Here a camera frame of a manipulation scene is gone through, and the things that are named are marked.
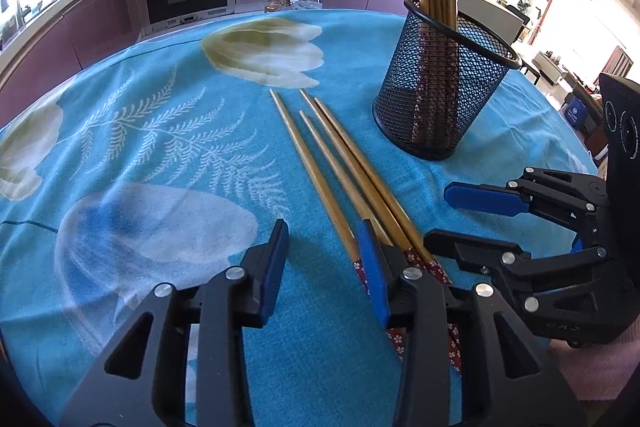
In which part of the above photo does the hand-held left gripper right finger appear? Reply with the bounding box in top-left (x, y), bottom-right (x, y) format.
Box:
top-left (355, 218), bottom-right (588, 427)

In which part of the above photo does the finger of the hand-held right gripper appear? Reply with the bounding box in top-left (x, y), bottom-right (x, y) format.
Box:
top-left (443, 167), bottom-right (608, 233)
top-left (424, 229), bottom-right (608, 315)

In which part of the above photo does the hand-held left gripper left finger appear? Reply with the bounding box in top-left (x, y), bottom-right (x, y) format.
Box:
top-left (60, 218), bottom-right (291, 427)

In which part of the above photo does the bamboo chopstick red patterned end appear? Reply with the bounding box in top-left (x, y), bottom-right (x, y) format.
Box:
top-left (299, 110), bottom-right (396, 248)
top-left (314, 97), bottom-right (462, 375)
top-left (269, 89), bottom-right (407, 360)
top-left (299, 89), bottom-right (427, 269)

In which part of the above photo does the black mesh utensil holder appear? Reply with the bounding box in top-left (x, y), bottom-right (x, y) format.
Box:
top-left (372, 0), bottom-right (522, 161)

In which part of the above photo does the blue floral tablecloth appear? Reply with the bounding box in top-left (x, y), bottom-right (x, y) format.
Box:
top-left (0, 9), bottom-right (601, 427)

